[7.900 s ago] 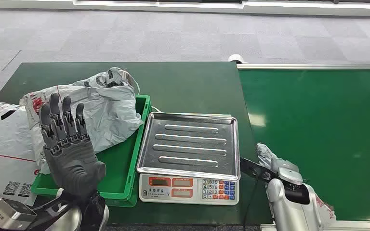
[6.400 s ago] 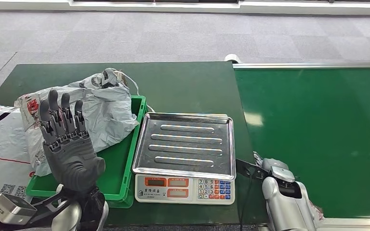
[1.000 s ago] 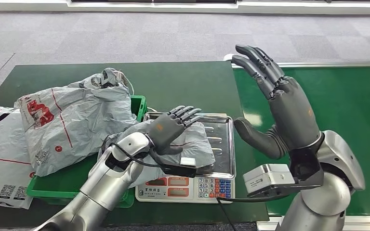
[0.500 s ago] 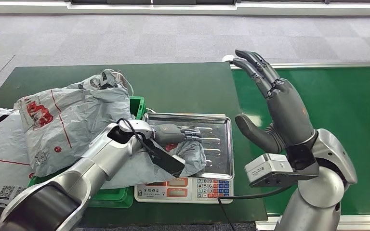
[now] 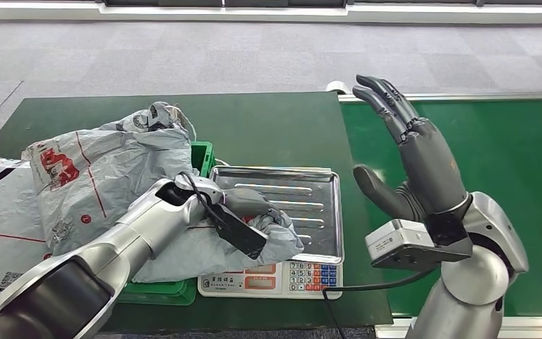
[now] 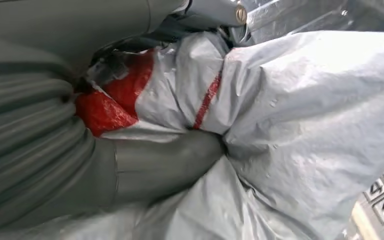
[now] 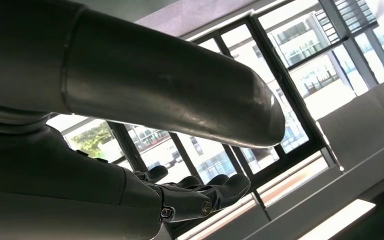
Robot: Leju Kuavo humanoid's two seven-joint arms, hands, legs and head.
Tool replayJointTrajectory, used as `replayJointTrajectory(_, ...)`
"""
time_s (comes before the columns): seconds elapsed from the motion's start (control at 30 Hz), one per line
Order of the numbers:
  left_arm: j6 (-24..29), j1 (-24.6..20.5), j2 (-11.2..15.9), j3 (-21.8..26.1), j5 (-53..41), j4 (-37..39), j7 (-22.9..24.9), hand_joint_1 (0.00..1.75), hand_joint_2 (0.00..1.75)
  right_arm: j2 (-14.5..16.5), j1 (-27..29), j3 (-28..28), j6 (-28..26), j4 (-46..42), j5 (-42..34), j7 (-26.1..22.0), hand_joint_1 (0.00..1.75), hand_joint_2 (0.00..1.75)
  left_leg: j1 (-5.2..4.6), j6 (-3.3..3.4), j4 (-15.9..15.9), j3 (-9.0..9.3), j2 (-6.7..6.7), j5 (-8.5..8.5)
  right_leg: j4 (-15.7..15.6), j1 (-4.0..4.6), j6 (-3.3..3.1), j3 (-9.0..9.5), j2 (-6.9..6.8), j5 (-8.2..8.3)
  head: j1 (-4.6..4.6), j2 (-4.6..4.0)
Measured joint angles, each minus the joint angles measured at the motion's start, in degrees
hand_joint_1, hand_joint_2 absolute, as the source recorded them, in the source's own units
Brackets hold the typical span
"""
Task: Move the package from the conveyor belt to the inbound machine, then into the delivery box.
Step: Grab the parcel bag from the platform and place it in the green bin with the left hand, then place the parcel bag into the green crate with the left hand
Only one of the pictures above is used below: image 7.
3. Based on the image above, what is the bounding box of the dark window frame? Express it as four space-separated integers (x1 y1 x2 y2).
59 0 384 239

